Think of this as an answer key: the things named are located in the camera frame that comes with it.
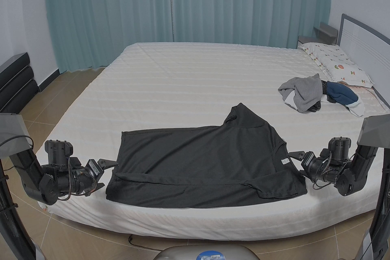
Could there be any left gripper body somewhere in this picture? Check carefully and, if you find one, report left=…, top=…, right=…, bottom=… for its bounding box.
left=69, top=158, right=105, bottom=195

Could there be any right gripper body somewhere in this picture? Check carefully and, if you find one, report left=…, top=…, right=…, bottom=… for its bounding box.
left=301, top=151, right=333, bottom=184

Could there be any black T-shirt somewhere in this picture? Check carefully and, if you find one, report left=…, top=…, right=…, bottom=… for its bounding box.
left=105, top=102, right=308, bottom=209

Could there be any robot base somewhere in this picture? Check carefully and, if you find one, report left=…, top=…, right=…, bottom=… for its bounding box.
left=152, top=245, right=256, bottom=260

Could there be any pile of clothes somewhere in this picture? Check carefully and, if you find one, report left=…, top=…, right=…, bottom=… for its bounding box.
left=278, top=73, right=366, bottom=118

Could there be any bed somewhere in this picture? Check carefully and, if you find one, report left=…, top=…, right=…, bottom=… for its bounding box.
left=38, top=13, right=390, bottom=242

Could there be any white printed pillow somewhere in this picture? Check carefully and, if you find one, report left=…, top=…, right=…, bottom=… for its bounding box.
left=298, top=42, right=375, bottom=89

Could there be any black padded cabinet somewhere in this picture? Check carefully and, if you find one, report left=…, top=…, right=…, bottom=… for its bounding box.
left=0, top=52, right=40, bottom=115

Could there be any grey bedside table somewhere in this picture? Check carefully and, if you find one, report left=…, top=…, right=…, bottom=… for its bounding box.
left=298, top=22, right=339, bottom=49

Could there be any black cable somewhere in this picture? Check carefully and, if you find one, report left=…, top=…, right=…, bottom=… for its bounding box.
left=128, top=235, right=163, bottom=251
left=0, top=134, right=35, bottom=151

